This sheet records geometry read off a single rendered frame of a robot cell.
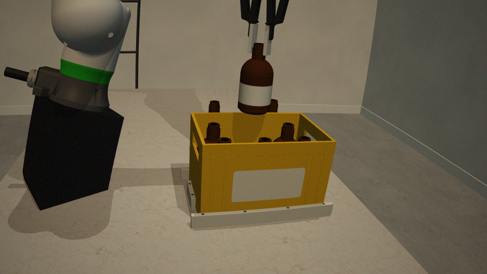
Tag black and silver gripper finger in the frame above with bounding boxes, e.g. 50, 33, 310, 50
263, 0, 289, 56
240, 0, 261, 53

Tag yellow bottle crate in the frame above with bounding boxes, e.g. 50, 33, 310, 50
189, 112, 336, 213

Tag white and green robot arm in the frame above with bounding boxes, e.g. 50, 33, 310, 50
4, 0, 131, 112

